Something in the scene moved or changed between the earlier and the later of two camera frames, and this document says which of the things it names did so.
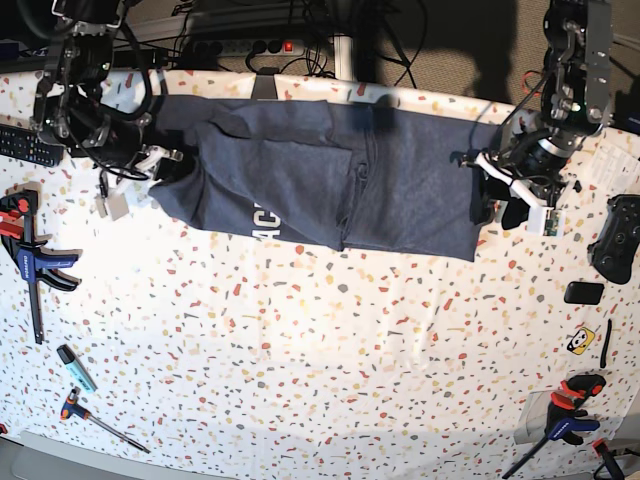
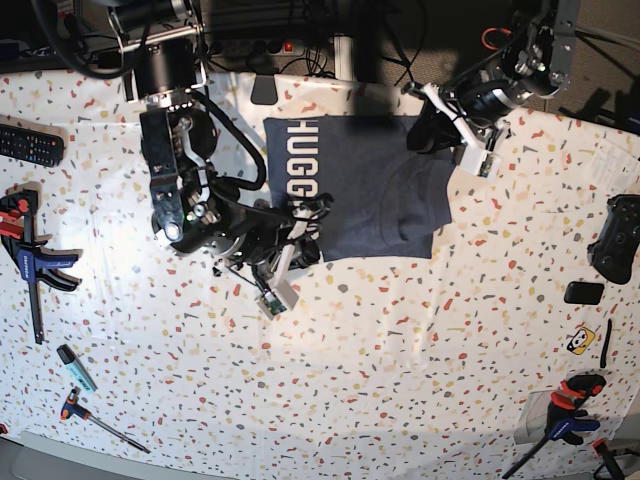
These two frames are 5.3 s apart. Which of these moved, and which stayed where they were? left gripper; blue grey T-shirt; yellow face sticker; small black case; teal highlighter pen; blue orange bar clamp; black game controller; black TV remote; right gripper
Moved: left gripper; right gripper; blue grey T-shirt
Stayed: blue orange bar clamp; black game controller; yellow face sticker; teal highlighter pen; black TV remote; small black case
